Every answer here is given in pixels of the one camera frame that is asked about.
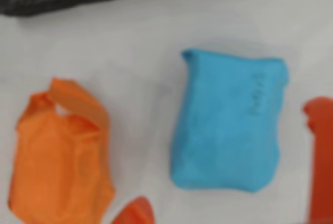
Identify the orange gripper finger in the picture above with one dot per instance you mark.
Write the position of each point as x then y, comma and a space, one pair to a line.
322, 169
135, 212

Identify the blue paper bundle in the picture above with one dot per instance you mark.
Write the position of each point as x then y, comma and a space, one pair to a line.
223, 130

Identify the orange paper bundle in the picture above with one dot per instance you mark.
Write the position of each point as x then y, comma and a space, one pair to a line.
57, 156

